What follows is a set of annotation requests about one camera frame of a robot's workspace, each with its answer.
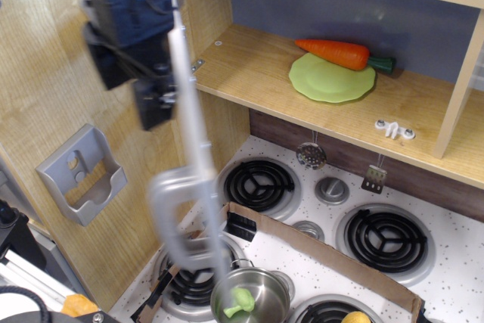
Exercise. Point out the small grey stove knob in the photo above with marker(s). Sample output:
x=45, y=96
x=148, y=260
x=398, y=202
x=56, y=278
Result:
x=311, y=229

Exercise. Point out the stove burner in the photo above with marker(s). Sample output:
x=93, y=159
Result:
x=330, y=307
x=187, y=296
x=263, y=184
x=389, y=239

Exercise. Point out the black binder clip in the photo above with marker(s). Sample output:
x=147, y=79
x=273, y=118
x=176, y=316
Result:
x=240, y=226

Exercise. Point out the stainless steel pot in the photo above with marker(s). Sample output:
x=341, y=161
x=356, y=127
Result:
x=273, y=292

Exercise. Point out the grey wall phone holder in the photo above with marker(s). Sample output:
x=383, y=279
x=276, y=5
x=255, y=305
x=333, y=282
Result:
x=71, y=164

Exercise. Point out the large grey stove knob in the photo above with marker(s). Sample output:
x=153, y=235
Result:
x=332, y=191

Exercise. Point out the green toy broccoli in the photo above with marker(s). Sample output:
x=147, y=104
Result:
x=243, y=300

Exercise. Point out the light green plate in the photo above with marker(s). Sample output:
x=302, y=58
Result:
x=320, y=80

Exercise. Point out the black clip on cardboard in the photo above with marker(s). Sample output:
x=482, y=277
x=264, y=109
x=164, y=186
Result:
x=163, y=282

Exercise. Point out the back left stove burner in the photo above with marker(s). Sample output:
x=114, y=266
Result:
x=263, y=184

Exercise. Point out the orange toy carrot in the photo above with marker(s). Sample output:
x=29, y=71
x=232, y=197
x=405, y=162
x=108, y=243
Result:
x=345, y=54

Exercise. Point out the brown cardboard barrier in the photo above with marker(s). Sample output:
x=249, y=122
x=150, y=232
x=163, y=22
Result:
x=316, y=268

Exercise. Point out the back right stove burner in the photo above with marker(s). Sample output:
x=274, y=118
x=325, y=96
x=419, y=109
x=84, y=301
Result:
x=389, y=239

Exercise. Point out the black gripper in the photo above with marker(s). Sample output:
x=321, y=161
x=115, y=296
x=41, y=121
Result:
x=155, y=95

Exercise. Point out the yellow toy fruit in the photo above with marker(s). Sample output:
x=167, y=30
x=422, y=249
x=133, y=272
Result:
x=356, y=317

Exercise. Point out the front right stove burner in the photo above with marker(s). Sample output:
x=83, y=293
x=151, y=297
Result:
x=330, y=307

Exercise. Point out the orange toy bread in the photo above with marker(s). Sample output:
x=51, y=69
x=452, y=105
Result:
x=76, y=305

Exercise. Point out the small metal spatula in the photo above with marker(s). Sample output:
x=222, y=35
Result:
x=375, y=176

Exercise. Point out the round metal skimmer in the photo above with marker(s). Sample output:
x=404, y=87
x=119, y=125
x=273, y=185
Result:
x=310, y=154

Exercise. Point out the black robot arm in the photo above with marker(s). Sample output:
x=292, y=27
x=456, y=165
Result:
x=128, y=42

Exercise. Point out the front left stove burner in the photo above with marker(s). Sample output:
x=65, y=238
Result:
x=187, y=296

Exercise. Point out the white door catch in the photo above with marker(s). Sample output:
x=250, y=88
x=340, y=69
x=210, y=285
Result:
x=393, y=130

